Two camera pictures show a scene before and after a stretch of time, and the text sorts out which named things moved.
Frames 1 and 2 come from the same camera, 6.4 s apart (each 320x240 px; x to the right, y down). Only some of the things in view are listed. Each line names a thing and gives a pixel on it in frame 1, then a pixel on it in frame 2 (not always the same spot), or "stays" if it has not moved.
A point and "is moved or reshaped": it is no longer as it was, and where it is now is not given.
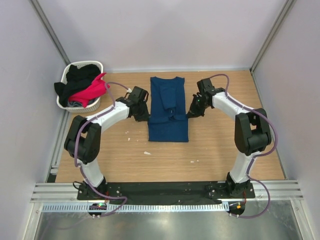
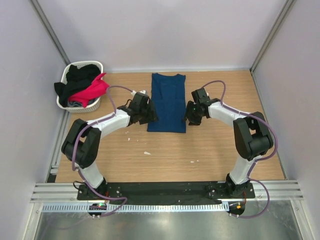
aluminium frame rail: x=52 y=192 stays
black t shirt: x=77 y=77 stays
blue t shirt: x=168 y=121 is moved or reshaped
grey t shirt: x=75 y=103 stays
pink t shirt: x=97 y=88 stays
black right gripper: x=196 y=108 to x=191 y=115
